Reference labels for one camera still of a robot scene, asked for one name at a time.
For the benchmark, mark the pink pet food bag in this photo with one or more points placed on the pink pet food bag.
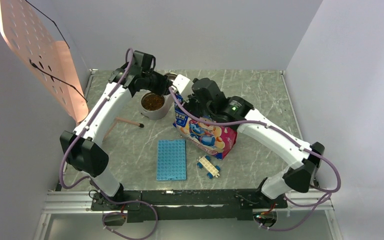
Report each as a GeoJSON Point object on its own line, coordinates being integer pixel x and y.
{"type": "Point", "coordinates": [216, 141]}

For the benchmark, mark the far steel bowl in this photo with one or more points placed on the far steel bowl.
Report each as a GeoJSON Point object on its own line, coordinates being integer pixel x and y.
{"type": "Point", "coordinates": [171, 76]}

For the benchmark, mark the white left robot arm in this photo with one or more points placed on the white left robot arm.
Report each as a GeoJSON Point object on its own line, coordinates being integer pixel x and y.
{"type": "Point", "coordinates": [82, 146]}

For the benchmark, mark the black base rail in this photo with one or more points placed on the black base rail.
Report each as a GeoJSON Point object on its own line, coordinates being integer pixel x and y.
{"type": "Point", "coordinates": [164, 205]}

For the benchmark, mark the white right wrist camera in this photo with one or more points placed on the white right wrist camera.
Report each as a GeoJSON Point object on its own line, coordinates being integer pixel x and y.
{"type": "Point", "coordinates": [183, 85]}

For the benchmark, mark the pink perforated stand board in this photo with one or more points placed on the pink perforated stand board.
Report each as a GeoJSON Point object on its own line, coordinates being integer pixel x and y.
{"type": "Point", "coordinates": [49, 60]}

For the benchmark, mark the blue studded building baseplate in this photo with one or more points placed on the blue studded building baseplate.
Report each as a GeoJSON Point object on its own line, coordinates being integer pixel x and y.
{"type": "Point", "coordinates": [171, 160]}

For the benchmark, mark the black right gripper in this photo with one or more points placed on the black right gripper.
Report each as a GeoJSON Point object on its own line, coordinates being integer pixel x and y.
{"type": "Point", "coordinates": [189, 106]}

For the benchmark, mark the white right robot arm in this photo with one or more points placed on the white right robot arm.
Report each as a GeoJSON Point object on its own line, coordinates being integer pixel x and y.
{"type": "Point", "coordinates": [302, 158]}

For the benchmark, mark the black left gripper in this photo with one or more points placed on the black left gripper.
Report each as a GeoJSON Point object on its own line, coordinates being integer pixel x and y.
{"type": "Point", "coordinates": [165, 84]}

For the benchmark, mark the near steel bowl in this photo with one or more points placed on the near steel bowl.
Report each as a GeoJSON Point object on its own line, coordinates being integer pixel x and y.
{"type": "Point", "coordinates": [152, 102]}

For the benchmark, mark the beige toy car blue wheels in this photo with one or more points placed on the beige toy car blue wheels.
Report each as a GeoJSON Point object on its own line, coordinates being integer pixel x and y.
{"type": "Point", "coordinates": [212, 171]}

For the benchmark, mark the steel bowl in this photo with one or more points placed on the steel bowl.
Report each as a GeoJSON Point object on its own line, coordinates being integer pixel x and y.
{"type": "Point", "coordinates": [171, 76]}
{"type": "Point", "coordinates": [152, 102]}

